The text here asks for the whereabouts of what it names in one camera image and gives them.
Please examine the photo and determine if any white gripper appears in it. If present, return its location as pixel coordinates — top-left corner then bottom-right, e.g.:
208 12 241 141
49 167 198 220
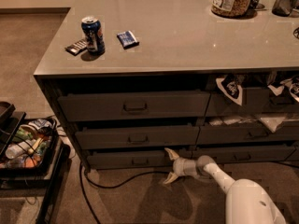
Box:
164 147 199 185

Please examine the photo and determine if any blue snack packet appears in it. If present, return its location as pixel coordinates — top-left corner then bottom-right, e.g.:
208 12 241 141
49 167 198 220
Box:
117 31 139 49

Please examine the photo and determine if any blue soda can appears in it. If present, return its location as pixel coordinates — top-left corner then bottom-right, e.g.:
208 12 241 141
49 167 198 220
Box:
81 16 105 55

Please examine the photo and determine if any clear plastic bag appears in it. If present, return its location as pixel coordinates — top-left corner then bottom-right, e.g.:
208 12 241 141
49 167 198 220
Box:
207 113 299 133

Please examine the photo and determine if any grey cabinet with countertop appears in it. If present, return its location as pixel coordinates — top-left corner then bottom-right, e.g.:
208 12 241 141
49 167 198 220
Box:
35 0 299 169

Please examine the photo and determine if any black tray of items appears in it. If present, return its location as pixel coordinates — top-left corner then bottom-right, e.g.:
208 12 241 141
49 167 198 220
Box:
0 118 58 177

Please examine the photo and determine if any black floor cable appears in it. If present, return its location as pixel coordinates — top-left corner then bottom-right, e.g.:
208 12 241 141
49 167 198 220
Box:
78 161 299 224

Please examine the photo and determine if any grey drawer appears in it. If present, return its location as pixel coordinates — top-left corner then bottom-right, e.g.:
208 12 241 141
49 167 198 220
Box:
192 144 296 163
197 122 299 145
75 125 199 149
87 149 172 169
206 87 299 117
58 91 209 121

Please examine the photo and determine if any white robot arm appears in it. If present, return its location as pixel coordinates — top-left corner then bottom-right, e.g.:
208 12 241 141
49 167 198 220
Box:
164 147 287 224

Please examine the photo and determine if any dark chocolate bar wrapper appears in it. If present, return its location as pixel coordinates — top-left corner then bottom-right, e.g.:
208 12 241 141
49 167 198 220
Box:
64 39 87 56

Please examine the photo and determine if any dark glass bottle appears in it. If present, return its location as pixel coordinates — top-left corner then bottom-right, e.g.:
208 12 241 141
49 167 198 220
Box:
272 0 298 17

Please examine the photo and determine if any black white chip bag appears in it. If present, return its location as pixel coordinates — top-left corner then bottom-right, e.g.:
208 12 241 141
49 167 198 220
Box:
216 74 244 105

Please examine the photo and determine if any clear plastic bottle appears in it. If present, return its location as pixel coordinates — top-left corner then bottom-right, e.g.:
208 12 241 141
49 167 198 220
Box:
5 140 36 160

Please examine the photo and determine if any large nut jar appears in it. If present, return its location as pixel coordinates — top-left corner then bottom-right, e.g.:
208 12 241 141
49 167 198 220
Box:
211 0 250 18

